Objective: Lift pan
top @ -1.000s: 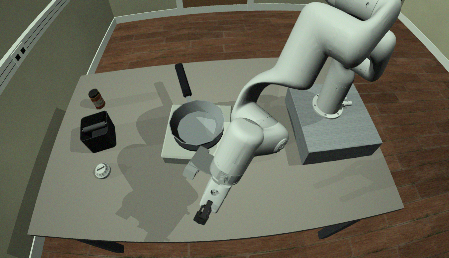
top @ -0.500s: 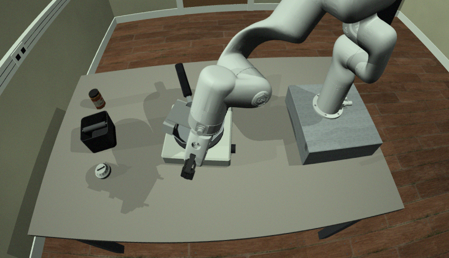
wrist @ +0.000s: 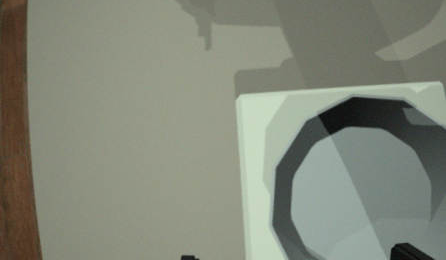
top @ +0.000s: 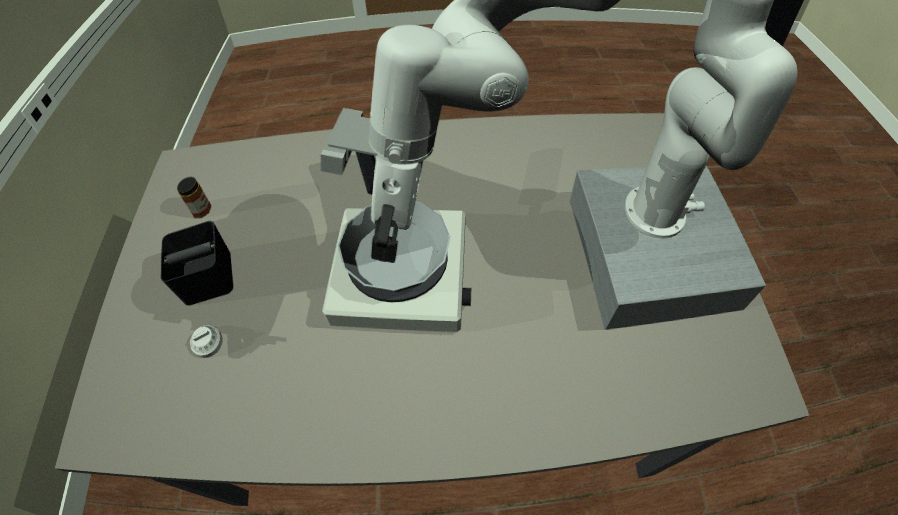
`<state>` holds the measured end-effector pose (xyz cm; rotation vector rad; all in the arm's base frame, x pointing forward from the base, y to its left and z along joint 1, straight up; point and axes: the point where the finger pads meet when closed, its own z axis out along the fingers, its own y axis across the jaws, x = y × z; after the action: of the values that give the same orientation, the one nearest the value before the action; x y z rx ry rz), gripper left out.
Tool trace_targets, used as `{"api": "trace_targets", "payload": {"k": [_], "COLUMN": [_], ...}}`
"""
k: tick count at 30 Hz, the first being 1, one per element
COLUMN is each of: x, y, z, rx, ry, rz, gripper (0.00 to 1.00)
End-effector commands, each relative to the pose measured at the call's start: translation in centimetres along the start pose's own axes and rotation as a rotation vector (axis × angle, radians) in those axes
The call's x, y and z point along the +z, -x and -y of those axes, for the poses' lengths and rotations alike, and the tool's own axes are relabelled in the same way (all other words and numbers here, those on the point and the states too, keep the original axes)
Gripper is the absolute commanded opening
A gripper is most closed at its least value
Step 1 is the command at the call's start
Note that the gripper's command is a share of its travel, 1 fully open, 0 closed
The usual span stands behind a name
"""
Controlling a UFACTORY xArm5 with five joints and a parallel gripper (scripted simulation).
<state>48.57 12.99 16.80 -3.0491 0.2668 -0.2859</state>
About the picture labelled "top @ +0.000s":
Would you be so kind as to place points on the white kitchen timer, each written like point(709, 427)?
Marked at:
point(206, 341)

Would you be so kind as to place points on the brown spice jar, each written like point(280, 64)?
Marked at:
point(194, 197)

